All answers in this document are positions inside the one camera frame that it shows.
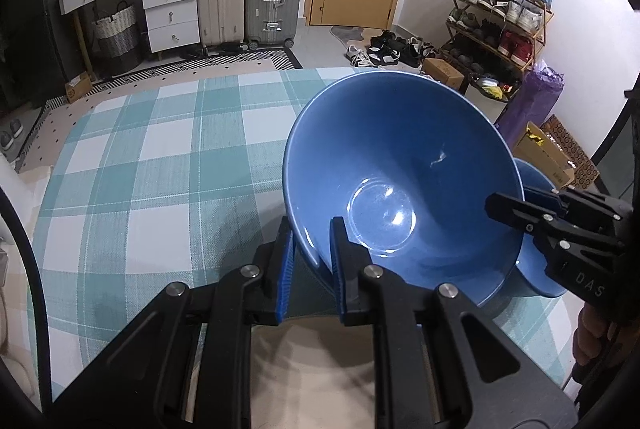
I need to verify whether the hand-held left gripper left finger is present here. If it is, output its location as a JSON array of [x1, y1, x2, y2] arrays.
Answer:
[[50, 215, 295, 429]]

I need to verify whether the woven laundry basket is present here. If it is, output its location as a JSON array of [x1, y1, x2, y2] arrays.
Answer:
[[91, 0, 142, 76]]

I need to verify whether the white dresser with drawers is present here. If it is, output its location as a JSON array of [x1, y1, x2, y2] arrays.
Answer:
[[59, 0, 201, 62]]

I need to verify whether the small cardboard box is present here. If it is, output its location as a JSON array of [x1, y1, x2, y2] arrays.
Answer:
[[65, 74, 93, 104]]

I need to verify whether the black cable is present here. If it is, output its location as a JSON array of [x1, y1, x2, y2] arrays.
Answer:
[[0, 189, 53, 410]]

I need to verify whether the purple rolled mat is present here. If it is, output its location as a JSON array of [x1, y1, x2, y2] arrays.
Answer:
[[495, 61, 565, 150]]

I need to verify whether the beige checked tablecloth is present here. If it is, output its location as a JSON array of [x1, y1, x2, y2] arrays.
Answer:
[[0, 159, 56, 410]]

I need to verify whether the open cardboard box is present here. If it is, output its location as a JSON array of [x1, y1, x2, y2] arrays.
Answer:
[[512, 121, 576, 190]]

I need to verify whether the flat cardboard box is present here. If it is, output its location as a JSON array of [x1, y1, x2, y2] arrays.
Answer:
[[422, 57, 468, 92]]

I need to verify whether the wooden shoe rack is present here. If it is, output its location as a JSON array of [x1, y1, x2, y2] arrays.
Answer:
[[445, 0, 555, 96]]

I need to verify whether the person's right hand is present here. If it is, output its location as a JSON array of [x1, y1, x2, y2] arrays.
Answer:
[[572, 304, 618, 367]]

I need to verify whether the blue bowl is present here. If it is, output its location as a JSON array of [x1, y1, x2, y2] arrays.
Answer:
[[512, 158, 569, 299], [282, 73, 526, 307]]

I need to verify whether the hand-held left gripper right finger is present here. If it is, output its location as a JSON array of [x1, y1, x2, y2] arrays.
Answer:
[[330, 216, 581, 429]]

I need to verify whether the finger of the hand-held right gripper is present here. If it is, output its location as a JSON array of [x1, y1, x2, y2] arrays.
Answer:
[[485, 193, 626, 256], [522, 185, 636, 241]]

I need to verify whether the pile of sandals and sneakers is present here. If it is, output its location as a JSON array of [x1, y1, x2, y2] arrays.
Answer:
[[345, 29, 441, 68]]

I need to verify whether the teal plaid tablecloth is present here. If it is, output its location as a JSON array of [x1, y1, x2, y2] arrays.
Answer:
[[27, 68, 576, 410]]

